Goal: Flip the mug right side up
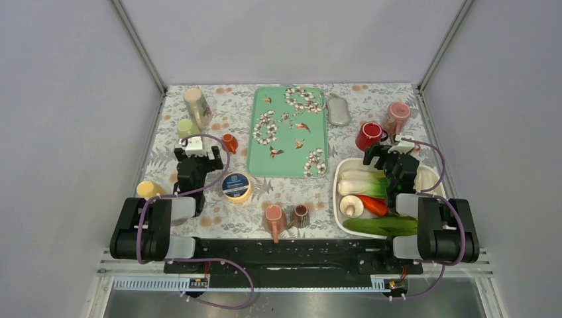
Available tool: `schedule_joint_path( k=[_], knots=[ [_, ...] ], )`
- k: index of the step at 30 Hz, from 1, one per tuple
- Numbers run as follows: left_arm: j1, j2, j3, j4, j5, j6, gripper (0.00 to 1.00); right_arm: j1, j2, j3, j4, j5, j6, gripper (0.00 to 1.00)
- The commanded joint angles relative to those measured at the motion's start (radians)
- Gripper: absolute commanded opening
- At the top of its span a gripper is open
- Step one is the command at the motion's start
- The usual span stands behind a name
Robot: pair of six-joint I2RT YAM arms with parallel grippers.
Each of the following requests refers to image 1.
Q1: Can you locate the light green mug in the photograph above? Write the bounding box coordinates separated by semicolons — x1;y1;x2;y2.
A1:
176;119;200;139

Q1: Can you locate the yellow mug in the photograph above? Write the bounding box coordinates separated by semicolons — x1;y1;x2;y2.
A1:
136;180;166;200

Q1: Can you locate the small orange mug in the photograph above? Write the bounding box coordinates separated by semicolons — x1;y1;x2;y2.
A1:
222;134;239;154

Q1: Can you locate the cream floral tall mug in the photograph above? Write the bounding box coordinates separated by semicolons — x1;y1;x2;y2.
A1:
183;87;213;129

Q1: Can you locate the dark brown mug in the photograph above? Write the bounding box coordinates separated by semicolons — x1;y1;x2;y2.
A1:
286;204;310;229

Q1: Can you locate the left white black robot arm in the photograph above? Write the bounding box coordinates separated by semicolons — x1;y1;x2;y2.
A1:
109;146;224;272

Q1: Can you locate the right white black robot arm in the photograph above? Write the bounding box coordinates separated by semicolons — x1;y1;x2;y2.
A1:
363;143;480;273

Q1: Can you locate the red mug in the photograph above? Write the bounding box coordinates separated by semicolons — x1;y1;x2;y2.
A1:
355;122;388;151

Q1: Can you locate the tall pink patterned mug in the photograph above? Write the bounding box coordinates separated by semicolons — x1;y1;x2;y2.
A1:
383;102;412;136

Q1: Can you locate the yellow napa cabbage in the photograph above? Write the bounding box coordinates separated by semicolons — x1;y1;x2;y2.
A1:
414;165;441;193

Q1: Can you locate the blue-topped tape roll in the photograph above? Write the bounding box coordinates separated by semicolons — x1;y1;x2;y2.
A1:
221;173;251;203

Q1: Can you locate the bok choy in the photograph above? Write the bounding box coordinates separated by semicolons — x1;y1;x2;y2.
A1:
337;170;390;199

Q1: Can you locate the green cucumber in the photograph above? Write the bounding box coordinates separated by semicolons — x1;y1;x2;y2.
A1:
343;217;418;237

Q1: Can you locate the white rectangular basin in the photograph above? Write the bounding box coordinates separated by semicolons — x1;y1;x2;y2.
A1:
333;158;437;240

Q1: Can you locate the white mushroom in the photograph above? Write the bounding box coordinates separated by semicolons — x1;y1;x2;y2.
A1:
339;195;364;219

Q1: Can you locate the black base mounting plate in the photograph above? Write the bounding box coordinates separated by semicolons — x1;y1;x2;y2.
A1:
163;237;424;276

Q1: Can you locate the green floral tray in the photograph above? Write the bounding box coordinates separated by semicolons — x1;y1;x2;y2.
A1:
247;86;328;178

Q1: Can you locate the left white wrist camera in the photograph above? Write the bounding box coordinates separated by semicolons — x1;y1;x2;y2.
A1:
180;136;207;157

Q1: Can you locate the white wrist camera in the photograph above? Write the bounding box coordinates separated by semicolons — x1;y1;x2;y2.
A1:
180;136;207;157
388;134;416;154

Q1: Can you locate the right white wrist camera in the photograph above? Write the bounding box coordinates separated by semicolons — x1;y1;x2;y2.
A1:
388;134;416;154

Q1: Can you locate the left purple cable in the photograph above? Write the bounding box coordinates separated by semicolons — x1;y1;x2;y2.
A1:
135;133;256;311

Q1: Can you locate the purple cable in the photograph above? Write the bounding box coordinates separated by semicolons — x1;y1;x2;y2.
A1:
380;136;467;301
135;133;256;311

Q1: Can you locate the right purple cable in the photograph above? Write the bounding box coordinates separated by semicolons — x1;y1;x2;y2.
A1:
380;136;467;301

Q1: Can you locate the white slotted cable duct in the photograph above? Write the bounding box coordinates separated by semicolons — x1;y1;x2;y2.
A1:
113;274;409;294

